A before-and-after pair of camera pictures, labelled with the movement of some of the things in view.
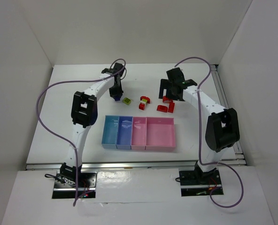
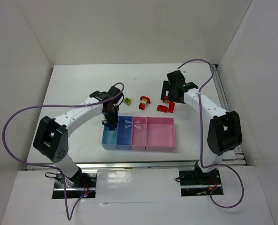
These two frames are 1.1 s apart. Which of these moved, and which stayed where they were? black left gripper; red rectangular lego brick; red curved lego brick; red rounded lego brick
Moved: black left gripper
Stayed: red rectangular lego brick; red curved lego brick; red rounded lego brick
